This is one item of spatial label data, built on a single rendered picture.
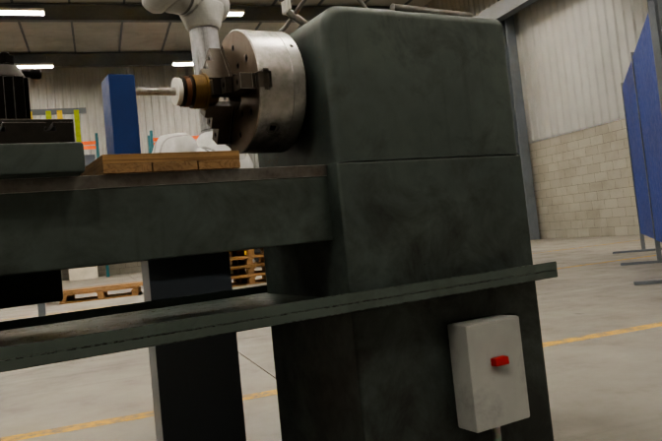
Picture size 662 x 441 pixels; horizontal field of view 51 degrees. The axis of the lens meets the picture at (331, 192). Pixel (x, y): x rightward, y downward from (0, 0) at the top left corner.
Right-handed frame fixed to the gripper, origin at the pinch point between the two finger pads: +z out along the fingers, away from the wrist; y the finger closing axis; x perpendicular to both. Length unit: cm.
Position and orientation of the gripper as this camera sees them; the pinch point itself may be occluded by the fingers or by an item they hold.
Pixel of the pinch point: (286, 1)
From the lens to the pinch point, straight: 207.9
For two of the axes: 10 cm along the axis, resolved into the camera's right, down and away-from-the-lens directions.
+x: 5.0, -0.9, -8.6
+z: 1.0, 9.9, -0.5
